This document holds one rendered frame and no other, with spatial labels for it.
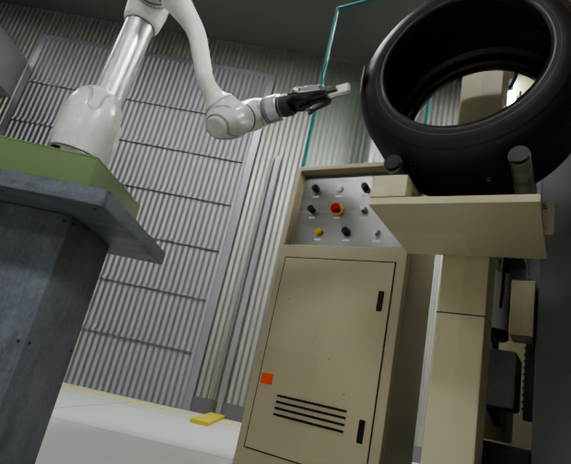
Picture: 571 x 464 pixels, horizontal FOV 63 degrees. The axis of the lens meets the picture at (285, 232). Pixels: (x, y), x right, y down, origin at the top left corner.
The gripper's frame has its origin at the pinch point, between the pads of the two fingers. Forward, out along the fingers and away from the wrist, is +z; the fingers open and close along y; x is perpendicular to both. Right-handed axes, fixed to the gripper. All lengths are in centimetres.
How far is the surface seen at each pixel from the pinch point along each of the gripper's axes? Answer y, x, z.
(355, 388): 52, 84, -12
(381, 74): -12.1, 9.3, 17.6
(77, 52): 111, -246, -349
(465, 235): 9, 49, 33
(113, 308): 169, 17, -279
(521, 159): -10, 41, 48
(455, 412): 26, 91, 25
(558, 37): -12, 13, 58
